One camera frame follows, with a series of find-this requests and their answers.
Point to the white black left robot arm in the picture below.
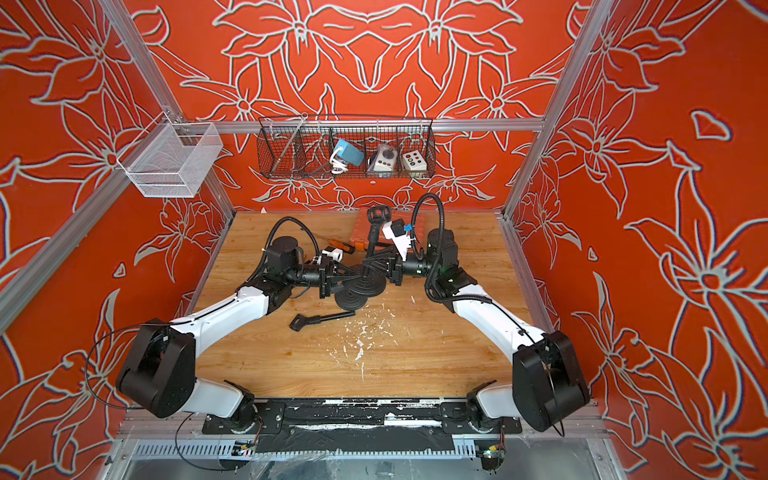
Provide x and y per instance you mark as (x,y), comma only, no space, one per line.
(159,372)

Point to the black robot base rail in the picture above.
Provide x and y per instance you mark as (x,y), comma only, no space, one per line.
(368,424)

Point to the black microphone stand pole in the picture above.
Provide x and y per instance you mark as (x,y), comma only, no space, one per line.
(377,216)

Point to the black round stand base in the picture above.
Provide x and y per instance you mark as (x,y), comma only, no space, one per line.
(369,283)

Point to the white box with dial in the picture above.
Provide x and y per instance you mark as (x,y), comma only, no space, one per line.
(384,160)

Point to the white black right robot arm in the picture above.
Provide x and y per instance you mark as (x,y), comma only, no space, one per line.
(547,382)

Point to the orange black handled screwdriver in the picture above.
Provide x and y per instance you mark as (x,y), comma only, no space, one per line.
(346,248)

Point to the white slotted cable duct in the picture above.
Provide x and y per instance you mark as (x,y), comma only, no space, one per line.
(237,450)

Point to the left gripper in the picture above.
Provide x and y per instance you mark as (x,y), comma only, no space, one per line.
(327,280)

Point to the black wire wall basket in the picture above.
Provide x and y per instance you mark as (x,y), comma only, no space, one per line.
(324,147)

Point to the white box with buttons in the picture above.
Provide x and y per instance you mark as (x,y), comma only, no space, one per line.
(414,164)

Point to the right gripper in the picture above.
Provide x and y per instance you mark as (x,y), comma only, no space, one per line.
(395,266)

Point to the blue white device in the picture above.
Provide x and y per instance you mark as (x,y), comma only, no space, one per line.
(344,155)

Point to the clear plastic wall bin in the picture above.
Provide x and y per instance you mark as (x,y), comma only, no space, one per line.
(172,161)

